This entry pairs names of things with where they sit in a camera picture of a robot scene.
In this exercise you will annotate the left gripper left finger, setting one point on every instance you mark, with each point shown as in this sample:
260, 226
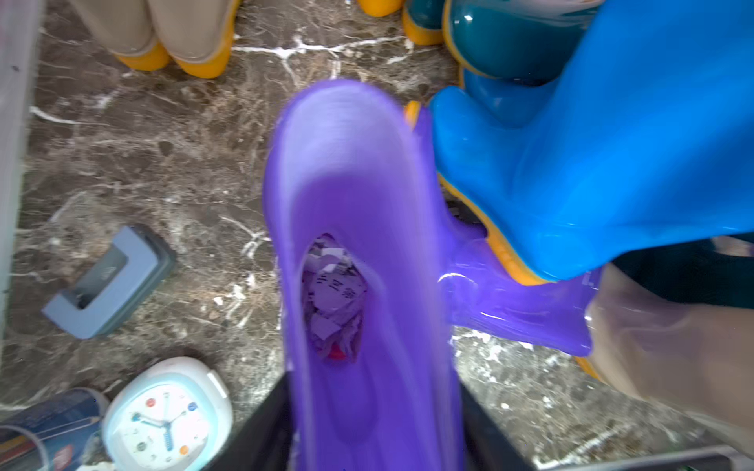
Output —
265, 440

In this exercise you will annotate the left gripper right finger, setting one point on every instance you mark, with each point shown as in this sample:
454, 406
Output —
486, 447

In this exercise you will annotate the purple boot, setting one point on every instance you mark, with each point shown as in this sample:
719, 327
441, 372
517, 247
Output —
463, 280
352, 204

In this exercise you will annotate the beige boot with paper stuffing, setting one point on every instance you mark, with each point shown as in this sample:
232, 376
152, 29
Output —
694, 358

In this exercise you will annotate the blue boot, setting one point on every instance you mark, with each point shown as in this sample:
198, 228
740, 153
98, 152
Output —
645, 140

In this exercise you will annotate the beige boot pair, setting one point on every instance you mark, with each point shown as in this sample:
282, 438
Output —
125, 29
197, 34

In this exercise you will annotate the mint alarm clock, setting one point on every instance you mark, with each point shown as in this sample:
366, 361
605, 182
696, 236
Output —
177, 415

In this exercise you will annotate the blue printed can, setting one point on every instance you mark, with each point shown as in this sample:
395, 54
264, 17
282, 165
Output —
58, 434

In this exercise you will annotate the teal boot upside down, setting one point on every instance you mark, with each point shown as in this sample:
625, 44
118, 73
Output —
716, 271

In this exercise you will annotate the teal boot standing at back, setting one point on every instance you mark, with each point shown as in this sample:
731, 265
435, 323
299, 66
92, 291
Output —
503, 39

